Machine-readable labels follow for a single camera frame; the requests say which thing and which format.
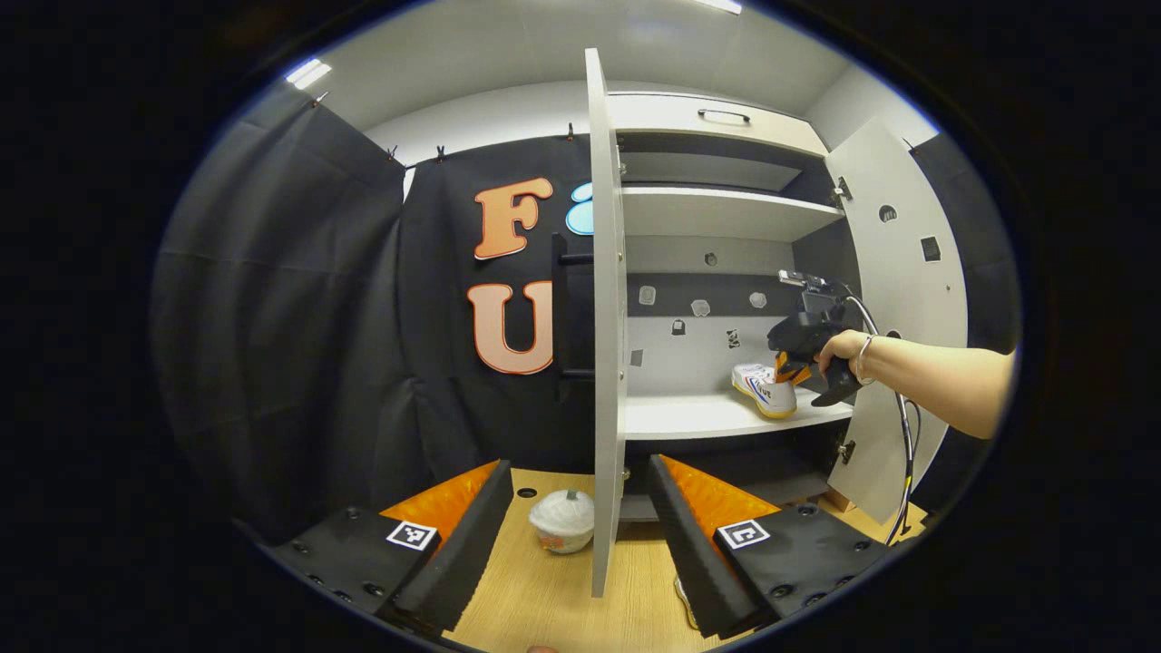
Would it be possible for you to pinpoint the white shoe cabinet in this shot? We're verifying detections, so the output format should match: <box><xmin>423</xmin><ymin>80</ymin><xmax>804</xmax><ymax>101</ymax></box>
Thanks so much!
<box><xmin>603</xmin><ymin>91</ymin><xmax>858</xmax><ymax>522</ymax></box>

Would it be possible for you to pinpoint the black door handle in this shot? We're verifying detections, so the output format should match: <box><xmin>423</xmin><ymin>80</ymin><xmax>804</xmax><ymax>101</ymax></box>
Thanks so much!
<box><xmin>550</xmin><ymin>231</ymin><xmax>597</xmax><ymax>402</ymax></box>

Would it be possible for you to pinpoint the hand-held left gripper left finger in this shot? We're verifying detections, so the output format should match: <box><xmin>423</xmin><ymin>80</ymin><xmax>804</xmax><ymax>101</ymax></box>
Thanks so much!
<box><xmin>257</xmin><ymin>460</ymin><xmax>515</xmax><ymax>636</ymax></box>

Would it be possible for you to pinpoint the white canvas shoe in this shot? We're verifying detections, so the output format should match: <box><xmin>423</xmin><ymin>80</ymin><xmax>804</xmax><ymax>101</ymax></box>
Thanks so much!
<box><xmin>673</xmin><ymin>574</ymin><xmax>701</xmax><ymax>631</ymax></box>
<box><xmin>731</xmin><ymin>363</ymin><xmax>799</xmax><ymax>420</ymax></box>

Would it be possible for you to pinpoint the black backdrop cloth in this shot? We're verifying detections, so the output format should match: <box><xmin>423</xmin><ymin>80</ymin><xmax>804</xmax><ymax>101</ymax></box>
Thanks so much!
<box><xmin>150</xmin><ymin>80</ymin><xmax>600</xmax><ymax>545</ymax></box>
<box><xmin>907</xmin><ymin>132</ymin><xmax>1024</xmax><ymax>518</ymax></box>

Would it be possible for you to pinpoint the white shoe cabinet door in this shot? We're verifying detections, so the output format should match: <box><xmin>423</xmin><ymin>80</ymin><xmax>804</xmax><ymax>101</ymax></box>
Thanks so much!
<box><xmin>824</xmin><ymin>116</ymin><xmax>970</xmax><ymax>525</ymax></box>
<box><xmin>583</xmin><ymin>48</ymin><xmax>629</xmax><ymax>599</ymax></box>

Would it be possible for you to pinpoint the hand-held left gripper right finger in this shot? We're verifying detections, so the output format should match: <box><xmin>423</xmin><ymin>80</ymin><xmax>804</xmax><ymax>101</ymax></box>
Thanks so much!
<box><xmin>647</xmin><ymin>453</ymin><xmax>908</xmax><ymax>640</ymax></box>

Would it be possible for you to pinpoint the white lidded paper bowl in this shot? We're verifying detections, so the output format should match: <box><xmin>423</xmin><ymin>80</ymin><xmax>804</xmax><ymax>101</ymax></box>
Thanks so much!
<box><xmin>529</xmin><ymin>489</ymin><xmax>596</xmax><ymax>555</ymax></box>

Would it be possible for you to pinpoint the white cabinet drawer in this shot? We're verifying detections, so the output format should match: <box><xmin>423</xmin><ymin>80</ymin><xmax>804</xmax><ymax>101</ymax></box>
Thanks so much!
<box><xmin>606</xmin><ymin>91</ymin><xmax>831</xmax><ymax>157</ymax></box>

